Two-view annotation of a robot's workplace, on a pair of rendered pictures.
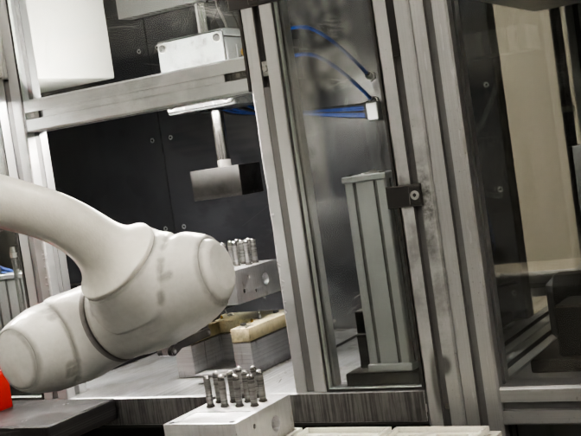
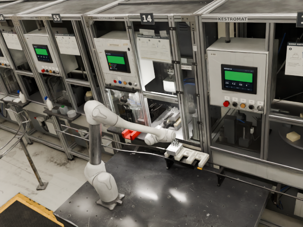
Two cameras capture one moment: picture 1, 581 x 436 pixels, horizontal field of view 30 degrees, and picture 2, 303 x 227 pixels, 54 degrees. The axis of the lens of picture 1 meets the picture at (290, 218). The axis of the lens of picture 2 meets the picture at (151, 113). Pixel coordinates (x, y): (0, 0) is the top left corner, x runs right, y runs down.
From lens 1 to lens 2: 1.60 m
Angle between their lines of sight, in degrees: 29
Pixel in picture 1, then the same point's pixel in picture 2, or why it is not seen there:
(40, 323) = (150, 138)
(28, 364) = (149, 143)
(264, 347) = (178, 125)
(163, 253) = (167, 134)
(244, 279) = (176, 116)
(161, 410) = not seen: hidden behind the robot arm
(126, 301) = (162, 140)
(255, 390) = (177, 145)
